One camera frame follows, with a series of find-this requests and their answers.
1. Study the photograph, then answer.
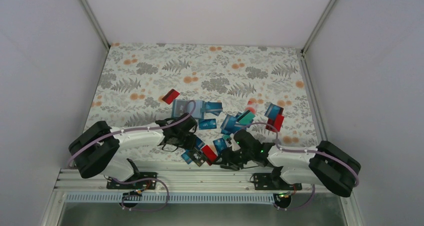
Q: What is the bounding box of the blue card middle right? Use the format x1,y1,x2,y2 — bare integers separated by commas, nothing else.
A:
220,115,246,135

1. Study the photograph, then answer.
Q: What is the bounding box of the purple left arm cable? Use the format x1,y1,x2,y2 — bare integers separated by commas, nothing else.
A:
67,100,198,212

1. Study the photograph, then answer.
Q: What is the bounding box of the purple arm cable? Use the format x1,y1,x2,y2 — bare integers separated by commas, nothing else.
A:
67,100,198,212
231,122,361,212

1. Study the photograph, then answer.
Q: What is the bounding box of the aluminium frame post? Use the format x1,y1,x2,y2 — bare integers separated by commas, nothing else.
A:
301,0,338,56
79,0,110,51

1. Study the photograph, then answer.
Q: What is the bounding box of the grey cable duct front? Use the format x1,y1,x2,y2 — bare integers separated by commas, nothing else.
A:
64,192,275,204

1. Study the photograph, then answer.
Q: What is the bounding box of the aluminium frame post left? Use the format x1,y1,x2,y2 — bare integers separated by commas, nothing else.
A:
79,0,110,51

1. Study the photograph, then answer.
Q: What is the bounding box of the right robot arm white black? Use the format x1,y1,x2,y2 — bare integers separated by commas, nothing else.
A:
215,129,362,197

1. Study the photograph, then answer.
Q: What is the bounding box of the blue card far right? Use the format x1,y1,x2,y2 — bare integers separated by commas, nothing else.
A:
264,103,284,120

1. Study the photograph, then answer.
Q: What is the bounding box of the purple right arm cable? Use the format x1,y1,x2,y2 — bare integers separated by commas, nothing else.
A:
231,122,361,212

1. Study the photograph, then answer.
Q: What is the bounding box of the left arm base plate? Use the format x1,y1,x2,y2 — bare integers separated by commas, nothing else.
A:
106,172,158,190

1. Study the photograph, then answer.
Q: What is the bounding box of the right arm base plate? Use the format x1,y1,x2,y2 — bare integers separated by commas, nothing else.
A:
249,173,302,191

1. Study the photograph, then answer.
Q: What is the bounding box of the aluminium rail base front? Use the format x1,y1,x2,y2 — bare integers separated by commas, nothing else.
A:
54,161,272,193

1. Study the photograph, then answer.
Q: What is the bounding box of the teal leather card holder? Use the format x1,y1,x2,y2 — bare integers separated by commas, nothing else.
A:
171,99,205,120

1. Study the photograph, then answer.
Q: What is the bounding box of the teal green card right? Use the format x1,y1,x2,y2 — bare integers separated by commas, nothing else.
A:
236,110,256,125

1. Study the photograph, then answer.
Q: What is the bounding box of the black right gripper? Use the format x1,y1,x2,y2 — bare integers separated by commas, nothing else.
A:
213,147,254,171

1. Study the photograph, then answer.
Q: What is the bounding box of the red card far right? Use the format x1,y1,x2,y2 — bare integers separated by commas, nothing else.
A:
265,114,285,132

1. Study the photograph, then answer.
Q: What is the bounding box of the red card upper left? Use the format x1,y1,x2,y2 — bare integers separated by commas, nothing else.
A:
161,89,180,105

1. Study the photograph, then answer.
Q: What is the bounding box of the aluminium frame post right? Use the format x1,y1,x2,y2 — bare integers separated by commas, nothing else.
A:
301,0,338,56

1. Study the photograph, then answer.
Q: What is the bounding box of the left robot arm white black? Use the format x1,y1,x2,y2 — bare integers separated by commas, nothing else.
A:
68,113,198,188

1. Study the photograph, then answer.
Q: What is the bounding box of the floral patterned table mat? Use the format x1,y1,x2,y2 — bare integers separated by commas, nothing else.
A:
85,43,319,147

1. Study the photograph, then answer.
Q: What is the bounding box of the blue card stack upper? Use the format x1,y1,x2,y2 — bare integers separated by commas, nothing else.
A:
204,101,223,116

